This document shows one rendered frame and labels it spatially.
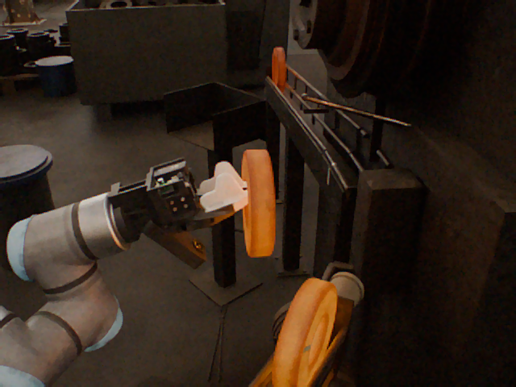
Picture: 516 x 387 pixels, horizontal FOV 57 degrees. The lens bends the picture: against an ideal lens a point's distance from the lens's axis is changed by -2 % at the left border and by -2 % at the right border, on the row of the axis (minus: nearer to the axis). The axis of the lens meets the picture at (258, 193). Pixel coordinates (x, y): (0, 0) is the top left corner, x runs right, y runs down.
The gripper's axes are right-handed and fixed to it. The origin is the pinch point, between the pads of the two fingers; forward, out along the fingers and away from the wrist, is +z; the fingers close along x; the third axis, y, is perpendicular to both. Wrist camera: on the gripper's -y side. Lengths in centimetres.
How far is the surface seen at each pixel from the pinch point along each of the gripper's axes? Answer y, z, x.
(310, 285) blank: -7.1, 3.6, -14.6
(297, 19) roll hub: 12.9, 16.9, 39.0
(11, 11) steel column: 4, -286, 683
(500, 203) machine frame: -5.9, 30.6, -11.7
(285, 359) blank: -10.4, -2.0, -22.2
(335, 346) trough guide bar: -18.3, 4.4, -15.7
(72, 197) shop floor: -62, -97, 155
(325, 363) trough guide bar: -17.2, 2.4, -18.9
